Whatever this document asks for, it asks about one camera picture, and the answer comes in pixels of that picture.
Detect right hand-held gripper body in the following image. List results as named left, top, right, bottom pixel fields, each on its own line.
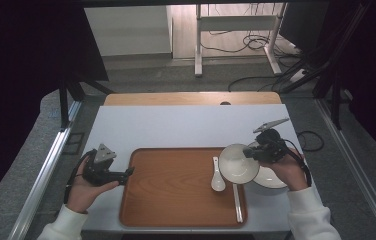
left=248, top=117, right=291, bottom=164

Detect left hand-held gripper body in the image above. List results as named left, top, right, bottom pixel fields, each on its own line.
left=81, top=143, right=127, bottom=187

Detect white bowl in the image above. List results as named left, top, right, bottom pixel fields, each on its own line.
left=218, top=143, right=261, bottom=186

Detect white plate dark rim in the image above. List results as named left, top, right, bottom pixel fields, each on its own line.
left=252, top=165, right=289, bottom=190

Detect white ceramic spoon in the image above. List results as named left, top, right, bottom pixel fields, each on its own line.
left=210, top=156, right=227, bottom=193

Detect brown wooden tray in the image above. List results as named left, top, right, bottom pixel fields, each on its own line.
left=119, top=146, right=249, bottom=228

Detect person's right hand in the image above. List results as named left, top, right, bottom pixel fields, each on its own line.
left=259, top=149, right=308, bottom=192

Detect person's left hand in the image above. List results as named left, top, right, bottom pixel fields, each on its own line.
left=66, top=159, right=120, bottom=215

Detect black floor plate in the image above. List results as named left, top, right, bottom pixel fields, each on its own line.
left=63, top=132, right=86, bottom=156

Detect black metal stand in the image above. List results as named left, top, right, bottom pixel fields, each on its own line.
left=279, top=0, right=372, bottom=131
left=58, top=71, right=115, bottom=132

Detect white power strip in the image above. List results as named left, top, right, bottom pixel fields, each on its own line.
left=289, top=68, right=310, bottom=84

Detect white cabinet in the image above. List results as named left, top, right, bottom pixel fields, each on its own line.
left=84, top=5, right=174, bottom=57

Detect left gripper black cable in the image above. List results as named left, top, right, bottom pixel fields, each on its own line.
left=63, top=148, right=97, bottom=205

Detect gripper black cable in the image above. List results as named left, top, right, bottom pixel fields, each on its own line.
left=63, top=148, right=97, bottom=205
left=284, top=138, right=313, bottom=188

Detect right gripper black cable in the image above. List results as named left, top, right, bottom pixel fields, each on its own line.
left=284, top=138, right=313, bottom=188

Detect black looped cable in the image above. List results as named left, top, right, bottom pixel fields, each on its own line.
left=296, top=130, right=326, bottom=153

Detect aluminium rail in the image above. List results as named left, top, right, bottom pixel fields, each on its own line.
left=7, top=99, right=84, bottom=240
left=314, top=98, right=376, bottom=240

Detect black floor cables bundle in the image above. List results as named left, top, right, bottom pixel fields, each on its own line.
left=199, top=3, right=305, bottom=68

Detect white desk frame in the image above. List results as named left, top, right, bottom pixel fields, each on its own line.
left=194, top=3, right=289, bottom=78

